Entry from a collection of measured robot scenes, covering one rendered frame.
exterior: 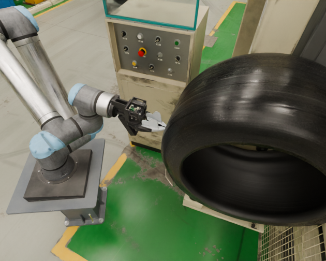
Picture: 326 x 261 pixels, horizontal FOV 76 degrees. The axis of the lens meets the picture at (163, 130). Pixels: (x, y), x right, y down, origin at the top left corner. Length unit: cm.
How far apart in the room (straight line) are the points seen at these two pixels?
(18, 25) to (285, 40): 106
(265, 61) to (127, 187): 164
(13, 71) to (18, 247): 146
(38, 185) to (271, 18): 137
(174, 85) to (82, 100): 79
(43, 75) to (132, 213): 125
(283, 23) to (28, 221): 211
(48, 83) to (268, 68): 98
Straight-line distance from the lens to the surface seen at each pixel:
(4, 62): 104
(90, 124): 88
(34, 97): 94
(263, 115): 50
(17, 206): 151
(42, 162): 129
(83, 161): 144
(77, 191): 135
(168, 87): 148
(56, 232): 202
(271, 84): 54
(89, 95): 79
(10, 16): 119
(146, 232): 184
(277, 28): 82
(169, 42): 136
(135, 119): 74
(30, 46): 119
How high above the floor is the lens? 178
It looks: 50 degrees down
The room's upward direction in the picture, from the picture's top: straight up
